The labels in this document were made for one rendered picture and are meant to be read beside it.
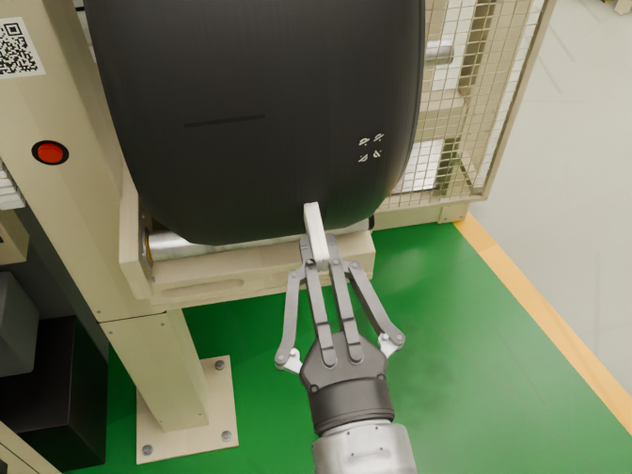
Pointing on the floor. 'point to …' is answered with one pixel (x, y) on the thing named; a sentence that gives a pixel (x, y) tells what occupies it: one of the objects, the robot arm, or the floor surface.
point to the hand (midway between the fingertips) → (316, 237)
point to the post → (91, 207)
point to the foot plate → (221, 421)
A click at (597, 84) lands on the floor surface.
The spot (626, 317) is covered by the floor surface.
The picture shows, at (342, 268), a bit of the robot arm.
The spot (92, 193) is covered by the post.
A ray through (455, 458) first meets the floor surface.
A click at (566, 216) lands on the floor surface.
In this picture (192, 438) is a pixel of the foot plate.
